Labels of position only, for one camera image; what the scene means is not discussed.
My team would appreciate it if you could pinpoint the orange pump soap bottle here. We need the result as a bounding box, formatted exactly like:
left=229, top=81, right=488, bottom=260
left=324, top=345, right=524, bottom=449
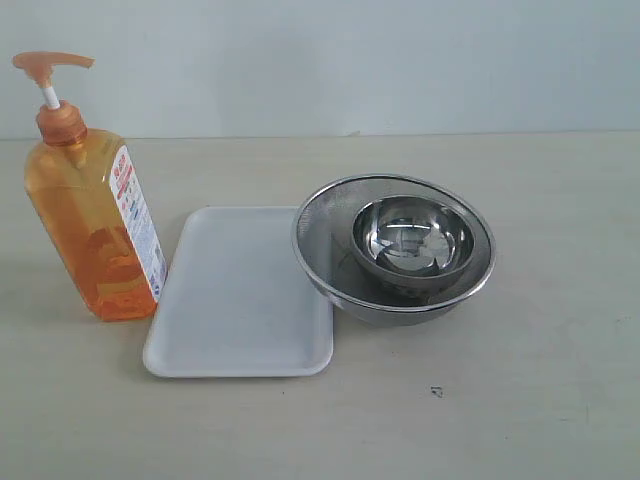
left=12, top=52, right=168, bottom=321

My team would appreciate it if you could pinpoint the small shiny steel bowl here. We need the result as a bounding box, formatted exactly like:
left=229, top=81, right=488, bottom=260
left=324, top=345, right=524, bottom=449
left=351, top=195, right=476, bottom=297

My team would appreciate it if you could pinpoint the large steel mesh colander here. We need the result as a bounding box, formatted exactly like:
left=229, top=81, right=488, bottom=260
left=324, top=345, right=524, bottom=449
left=292, top=174, right=496, bottom=327

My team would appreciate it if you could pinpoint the white rectangular plastic tray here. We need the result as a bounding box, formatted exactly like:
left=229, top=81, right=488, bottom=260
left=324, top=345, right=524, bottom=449
left=142, top=206, right=334, bottom=378

